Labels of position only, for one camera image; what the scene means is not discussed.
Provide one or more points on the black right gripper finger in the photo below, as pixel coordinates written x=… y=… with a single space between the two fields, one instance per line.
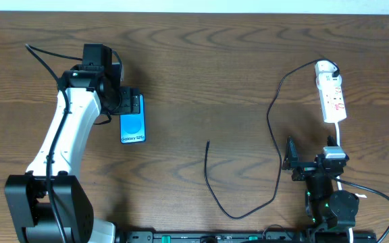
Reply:
x=331 y=141
x=291 y=157

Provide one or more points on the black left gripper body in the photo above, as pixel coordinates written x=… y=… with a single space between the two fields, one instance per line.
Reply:
x=132 y=103

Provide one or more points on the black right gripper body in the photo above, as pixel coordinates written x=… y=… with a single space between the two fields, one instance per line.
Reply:
x=309 y=167

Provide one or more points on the blue Samsung Galaxy smartphone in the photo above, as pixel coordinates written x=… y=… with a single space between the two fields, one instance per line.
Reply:
x=132 y=126

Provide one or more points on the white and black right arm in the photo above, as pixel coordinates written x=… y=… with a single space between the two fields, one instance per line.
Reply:
x=333 y=211

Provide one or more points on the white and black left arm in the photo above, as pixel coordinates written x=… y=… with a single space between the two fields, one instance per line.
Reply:
x=47 y=202

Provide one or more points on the white USB charger adapter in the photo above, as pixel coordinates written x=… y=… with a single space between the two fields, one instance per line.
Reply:
x=327 y=66

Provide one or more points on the white power strip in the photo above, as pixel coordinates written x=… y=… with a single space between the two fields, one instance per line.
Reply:
x=331 y=97

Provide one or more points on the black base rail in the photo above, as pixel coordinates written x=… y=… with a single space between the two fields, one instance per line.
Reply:
x=227 y=237

